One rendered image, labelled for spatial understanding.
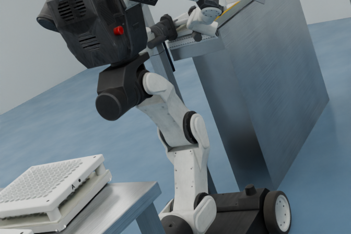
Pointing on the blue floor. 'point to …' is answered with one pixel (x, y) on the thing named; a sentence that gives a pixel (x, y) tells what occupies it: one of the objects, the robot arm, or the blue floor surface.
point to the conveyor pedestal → (265, 94)
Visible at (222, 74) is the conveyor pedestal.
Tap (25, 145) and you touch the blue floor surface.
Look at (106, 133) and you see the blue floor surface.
